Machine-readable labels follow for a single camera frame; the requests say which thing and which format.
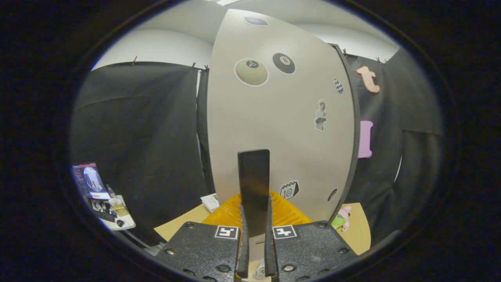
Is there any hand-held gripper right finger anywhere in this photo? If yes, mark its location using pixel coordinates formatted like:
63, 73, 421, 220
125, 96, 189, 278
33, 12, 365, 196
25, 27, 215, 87
264, 191, 357, 282

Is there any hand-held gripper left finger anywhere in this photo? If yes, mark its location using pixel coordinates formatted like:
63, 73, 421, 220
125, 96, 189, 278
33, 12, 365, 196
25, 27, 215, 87
157, 194, 250, 282

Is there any white shoe with red logo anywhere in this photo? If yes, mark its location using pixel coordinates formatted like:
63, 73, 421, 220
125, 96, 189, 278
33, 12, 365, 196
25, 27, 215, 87
252, 258, 267, 280

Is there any light grey shoe cabinet door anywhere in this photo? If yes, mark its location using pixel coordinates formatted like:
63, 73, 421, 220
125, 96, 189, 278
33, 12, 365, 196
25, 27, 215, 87
207, 9, 356, 262

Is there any dark grey shoe cabinet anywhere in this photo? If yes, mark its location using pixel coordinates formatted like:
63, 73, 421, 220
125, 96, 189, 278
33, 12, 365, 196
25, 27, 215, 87
331, 43, 360, 226

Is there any white book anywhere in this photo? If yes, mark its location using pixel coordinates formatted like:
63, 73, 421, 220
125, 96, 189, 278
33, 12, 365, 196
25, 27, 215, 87
200, 193, 220, 213

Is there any pink and green plush toy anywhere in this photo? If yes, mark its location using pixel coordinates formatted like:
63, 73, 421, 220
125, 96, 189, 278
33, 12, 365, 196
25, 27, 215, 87
332, 206, 352, 231

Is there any white side table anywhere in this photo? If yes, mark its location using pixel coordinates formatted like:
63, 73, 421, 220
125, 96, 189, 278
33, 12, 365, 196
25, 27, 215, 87
94, 195, 136, 231

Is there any colourful printed board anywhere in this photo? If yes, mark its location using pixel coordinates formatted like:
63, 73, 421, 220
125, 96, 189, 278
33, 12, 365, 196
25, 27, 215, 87
72, 163, 111, 200

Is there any black backdrop cloth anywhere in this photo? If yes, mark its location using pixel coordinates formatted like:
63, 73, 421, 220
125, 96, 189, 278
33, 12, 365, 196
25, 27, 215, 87
70, 47, 443, 251

